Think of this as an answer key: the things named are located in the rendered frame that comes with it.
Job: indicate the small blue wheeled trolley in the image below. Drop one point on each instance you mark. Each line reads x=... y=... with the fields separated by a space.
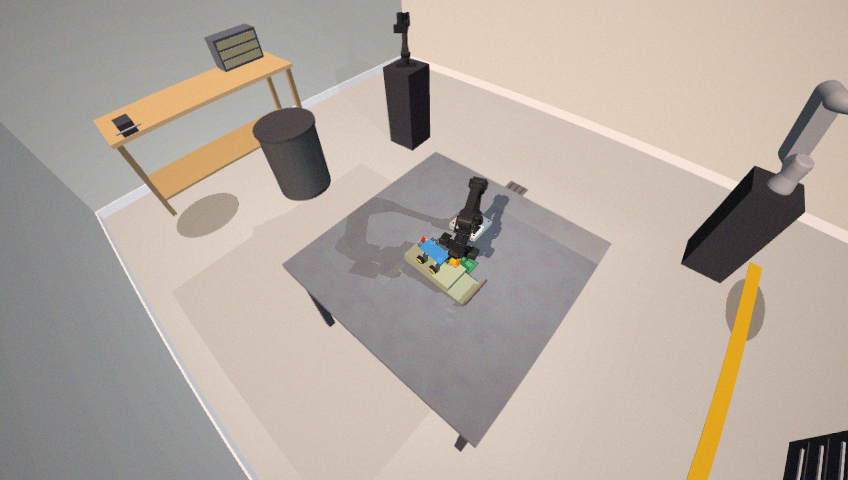
x=435 y=252

